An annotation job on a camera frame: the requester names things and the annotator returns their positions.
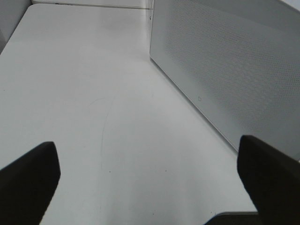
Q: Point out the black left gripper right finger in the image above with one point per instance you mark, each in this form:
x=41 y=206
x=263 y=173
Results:
x=272 y=181

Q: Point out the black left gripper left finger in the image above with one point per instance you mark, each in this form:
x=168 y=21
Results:
x=27 y=185

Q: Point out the white microwave door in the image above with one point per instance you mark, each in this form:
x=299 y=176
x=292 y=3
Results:
x=238 y=62

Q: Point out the white adjacent table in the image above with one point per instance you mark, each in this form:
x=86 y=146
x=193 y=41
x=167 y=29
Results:
x=135 y=4

